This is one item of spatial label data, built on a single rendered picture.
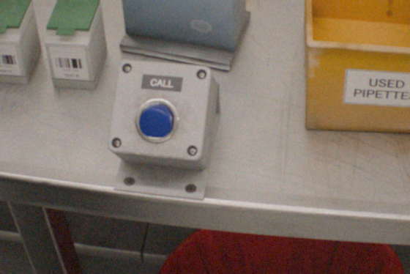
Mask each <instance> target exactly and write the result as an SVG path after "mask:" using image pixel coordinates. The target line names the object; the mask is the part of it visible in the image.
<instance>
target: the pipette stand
mask: <svg viewBox="0 0 410 274"><path fill-rule="evenodd" d="M122 9H123V15H124V28H125V34H124V36H123V38H122V41H121V42H120V47H119V50H121V51H129V52H133V53H140V54H144V55H148V56H150V55H152V56H159V57H163V58H167V59H175V60H179V61H183V62H190V63H194V64H201V65H205V66H210V67H217V68H221V69H225V70H229V71H230V70H231V66H232V64H233V62H234V59H235V56H236V53H237V51H238V49H239V46H240V44H241V41H242V38H243V37H244V34H245V31H246V29H247V26H248V24H249V20H250V11H246V0H122Z"/></svg>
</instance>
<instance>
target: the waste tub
mask: <svg viewBox="0 0 410 274"><path fill-rule="evenodd" d="M304 16H305V25H304V33H305V128H306V129H313V130H353V131H374V132H393V133H410V0H305V10H304Z"/></svg>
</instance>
